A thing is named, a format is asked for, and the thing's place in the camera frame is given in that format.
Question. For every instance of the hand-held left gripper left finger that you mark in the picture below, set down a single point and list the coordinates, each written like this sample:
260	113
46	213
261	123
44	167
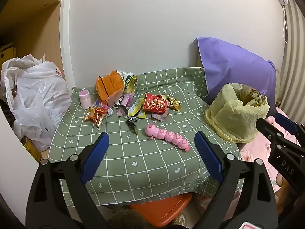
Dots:
95	157

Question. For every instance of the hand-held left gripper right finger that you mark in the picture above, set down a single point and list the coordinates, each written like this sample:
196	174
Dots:
208	155

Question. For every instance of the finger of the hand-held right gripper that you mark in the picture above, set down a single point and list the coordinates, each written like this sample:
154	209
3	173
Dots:
269	131
287	123

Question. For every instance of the red orange snack wrapper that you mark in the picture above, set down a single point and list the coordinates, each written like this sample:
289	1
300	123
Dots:
96	115

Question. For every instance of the multicoloured snack wrapper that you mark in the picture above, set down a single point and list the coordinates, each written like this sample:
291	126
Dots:
108	111

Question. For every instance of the pale purple translucent wrapper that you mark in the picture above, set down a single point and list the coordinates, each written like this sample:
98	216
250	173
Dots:
159	116

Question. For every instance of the pink snack wrapper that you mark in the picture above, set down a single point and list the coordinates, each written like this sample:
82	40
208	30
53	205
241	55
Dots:
125	101

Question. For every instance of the yellow white snack wrapper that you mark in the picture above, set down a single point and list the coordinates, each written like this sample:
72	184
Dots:
137	107

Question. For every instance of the orange snack bag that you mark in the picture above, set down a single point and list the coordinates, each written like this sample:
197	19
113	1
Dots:
110	85

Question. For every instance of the green white carton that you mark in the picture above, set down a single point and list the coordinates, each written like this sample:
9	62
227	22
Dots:
124	75

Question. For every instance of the pink floral blanket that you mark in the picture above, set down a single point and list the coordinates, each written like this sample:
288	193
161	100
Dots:
249	151

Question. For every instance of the brown cardboard piece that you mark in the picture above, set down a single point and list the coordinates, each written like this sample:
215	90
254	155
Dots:
256	96

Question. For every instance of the green checked tablecloth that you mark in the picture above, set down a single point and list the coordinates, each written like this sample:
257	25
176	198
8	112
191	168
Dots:
133	152

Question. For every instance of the pink caterpillar toy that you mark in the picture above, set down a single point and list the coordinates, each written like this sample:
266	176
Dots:
170	136

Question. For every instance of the small black wrapper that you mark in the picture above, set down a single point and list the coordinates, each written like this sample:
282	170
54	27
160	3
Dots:
132	121

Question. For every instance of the small pink cup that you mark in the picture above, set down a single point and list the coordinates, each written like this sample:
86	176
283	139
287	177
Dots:
84	99

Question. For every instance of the gold brown wrapper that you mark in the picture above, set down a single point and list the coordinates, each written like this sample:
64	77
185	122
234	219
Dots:
172	103

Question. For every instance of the yellow can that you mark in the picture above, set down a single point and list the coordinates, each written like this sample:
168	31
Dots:
32	149

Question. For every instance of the brown fuzzy cloth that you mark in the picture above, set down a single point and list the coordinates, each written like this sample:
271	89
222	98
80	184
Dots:
126	219

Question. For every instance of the orange stool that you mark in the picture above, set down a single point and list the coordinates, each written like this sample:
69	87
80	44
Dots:
162	207

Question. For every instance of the beige curtain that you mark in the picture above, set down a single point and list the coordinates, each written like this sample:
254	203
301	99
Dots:
295	52

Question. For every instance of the red instant noodle cup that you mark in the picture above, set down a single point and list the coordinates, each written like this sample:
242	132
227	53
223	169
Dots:
154	103

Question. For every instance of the purple pillow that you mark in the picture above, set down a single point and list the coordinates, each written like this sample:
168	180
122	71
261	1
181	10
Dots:
233	64

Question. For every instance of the long yellow black wrapper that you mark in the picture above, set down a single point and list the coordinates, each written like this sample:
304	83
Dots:
131	85

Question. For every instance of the white plastic bag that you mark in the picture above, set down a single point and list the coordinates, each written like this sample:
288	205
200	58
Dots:
35	95

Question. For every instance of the yellow box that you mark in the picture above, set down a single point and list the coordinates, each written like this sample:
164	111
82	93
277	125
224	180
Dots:
7	52

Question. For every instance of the wooden shelf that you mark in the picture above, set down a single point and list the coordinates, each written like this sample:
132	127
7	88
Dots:
35	16

